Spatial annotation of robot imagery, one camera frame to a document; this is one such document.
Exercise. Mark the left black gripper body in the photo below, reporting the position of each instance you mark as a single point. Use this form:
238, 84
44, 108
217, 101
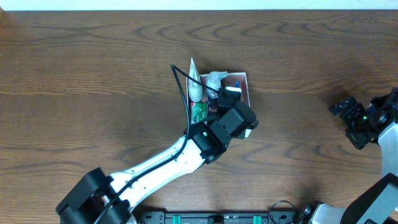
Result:
214, 104

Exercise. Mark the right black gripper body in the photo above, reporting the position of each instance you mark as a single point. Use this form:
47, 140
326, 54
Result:
350, 116

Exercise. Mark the green soap bar package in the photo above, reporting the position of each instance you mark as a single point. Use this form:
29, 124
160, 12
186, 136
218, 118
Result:
198, 112

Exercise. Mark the blue pump soap bottle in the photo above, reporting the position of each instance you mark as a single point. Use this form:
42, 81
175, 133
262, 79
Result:
213, 81

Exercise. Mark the white Pantene tube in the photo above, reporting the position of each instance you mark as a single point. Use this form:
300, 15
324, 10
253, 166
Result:
195, 90

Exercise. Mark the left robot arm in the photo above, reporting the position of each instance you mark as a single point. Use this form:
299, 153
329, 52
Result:
100, 198

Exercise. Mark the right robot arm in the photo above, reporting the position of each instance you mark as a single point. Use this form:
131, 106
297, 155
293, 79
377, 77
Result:
379, 200

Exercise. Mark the white box pink interior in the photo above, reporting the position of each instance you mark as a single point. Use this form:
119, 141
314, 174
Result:
230, 80

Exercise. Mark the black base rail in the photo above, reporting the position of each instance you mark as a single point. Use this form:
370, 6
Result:
161, 217

